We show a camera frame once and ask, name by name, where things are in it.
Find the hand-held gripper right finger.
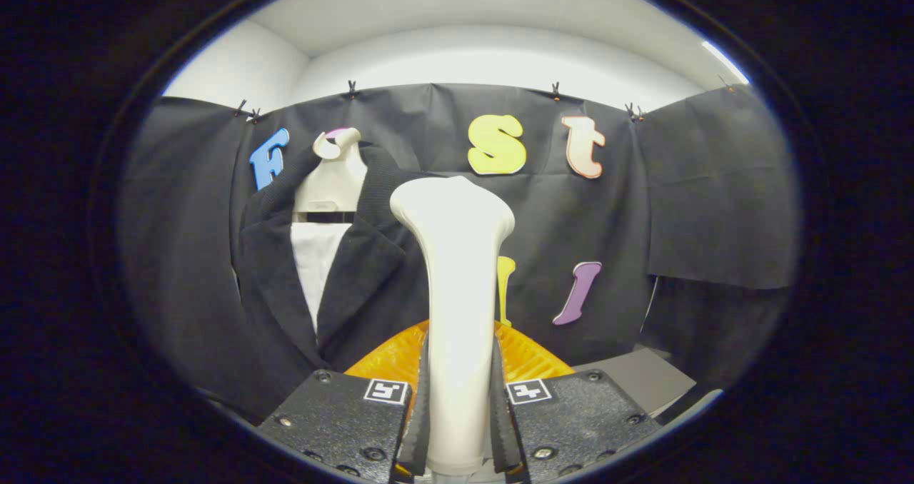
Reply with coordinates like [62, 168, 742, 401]
[491, 320, 661, 484]

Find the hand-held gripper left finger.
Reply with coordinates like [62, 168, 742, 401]
[257, 318, 431, 484]

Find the black suit jacket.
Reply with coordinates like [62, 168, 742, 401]
[234, 143, 431, 417]

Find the grey and white cabinet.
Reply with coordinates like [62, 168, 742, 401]
[571, 347, 697, 419]

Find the white mannequin bust hanger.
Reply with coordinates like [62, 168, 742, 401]
[294, 128, 368, 223]

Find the black backdrop cloth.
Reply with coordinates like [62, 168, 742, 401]
[121, 83, 799, 428]

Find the row of black backdrop clips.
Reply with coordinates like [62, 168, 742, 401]
[234, 79, 734, 123]

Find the thin white cable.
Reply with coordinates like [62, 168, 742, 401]
[641, 276, 658, 331]

